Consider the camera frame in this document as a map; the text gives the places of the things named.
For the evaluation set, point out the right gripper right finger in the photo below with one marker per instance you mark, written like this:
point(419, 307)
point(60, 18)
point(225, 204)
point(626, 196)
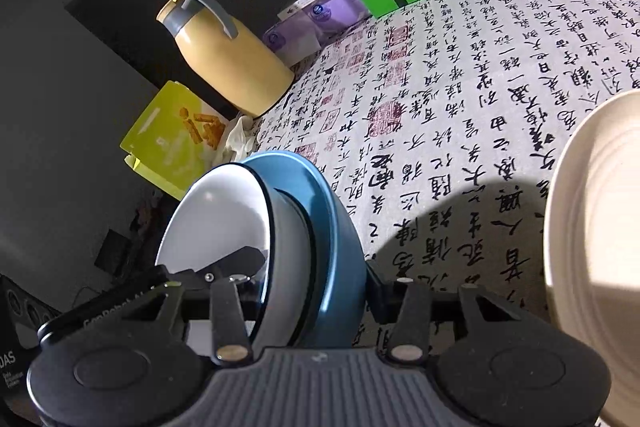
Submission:
point(406, 305)

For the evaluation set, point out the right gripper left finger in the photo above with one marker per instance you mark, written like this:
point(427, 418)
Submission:
point(229, 298)

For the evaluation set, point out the white bowl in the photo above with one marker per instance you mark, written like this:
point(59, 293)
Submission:
point(224, 226)
point(291, 267)

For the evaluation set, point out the blue bowl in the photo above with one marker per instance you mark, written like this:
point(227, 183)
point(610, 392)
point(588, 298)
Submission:
point(340, 273)

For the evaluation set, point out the cream plate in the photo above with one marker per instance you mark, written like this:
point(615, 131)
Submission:
point(591, 246)

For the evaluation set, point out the calligraphy print tablecloth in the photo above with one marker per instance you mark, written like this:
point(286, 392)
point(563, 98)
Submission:
point(439, 126)

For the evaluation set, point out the yellow snack box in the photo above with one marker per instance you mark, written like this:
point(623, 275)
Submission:
point(175, 140)

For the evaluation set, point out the yellow thermos jug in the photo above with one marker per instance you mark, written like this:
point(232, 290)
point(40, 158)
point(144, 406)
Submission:
point(227, 55)

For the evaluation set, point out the purple tissue pack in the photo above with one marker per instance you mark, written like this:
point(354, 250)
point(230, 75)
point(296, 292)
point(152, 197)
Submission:
point(309, 31)

